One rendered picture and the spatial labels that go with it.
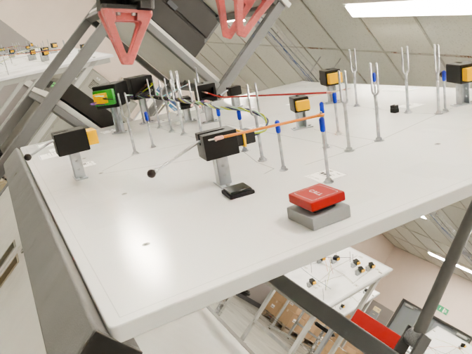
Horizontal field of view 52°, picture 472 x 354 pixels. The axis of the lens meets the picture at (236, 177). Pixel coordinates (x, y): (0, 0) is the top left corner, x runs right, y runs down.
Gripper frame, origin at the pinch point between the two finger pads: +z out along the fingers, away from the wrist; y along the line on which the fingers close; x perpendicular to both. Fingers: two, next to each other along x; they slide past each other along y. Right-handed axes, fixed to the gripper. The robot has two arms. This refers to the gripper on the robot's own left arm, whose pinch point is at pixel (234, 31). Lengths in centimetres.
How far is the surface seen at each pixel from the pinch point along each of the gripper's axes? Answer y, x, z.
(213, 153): -0.4, -1.0, 18.6
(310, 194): -21.3, -6.0, 19.1
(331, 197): -23.6, -7.3, 18.6
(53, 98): 94, 16, 21
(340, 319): 6, -40, 48
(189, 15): 106, -24, -18
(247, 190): -6.1, -5.4, 22.5
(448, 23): 228, -263, -95
